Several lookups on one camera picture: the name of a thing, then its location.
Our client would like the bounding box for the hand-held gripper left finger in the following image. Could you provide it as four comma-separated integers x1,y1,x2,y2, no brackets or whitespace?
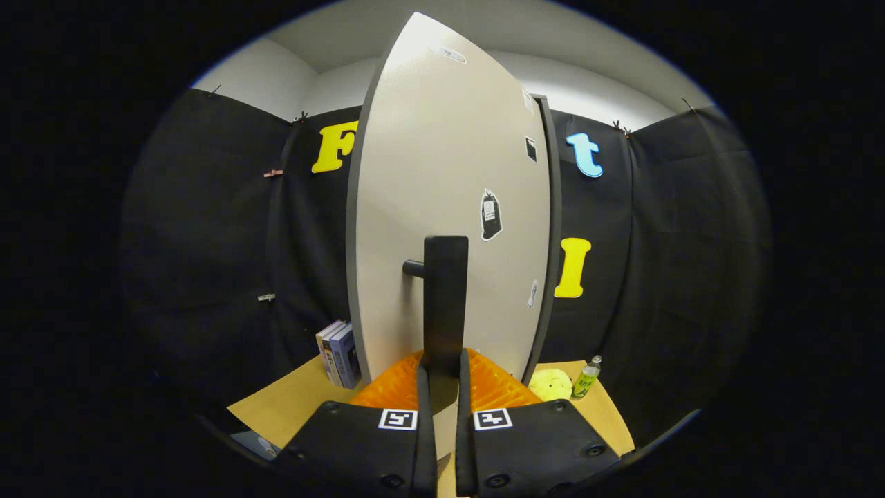
277,349,438,498

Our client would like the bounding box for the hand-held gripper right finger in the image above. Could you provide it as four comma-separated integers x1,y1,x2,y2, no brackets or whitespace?
455,348,623,498

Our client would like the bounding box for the dark grey shoe cabinet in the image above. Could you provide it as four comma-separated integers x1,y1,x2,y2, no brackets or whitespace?
522,93,562,385

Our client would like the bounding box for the yellow plush toy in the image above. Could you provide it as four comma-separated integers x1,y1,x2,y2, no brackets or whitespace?
529,368,573,402

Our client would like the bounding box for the blue book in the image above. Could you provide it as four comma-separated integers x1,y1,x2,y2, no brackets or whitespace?
330,324,362,389

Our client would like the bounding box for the green drink bottle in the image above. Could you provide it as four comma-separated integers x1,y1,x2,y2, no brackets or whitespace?
570,355,602,400

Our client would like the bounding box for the black backdrop cloth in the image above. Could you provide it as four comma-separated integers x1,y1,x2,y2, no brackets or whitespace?
118,86,772,450

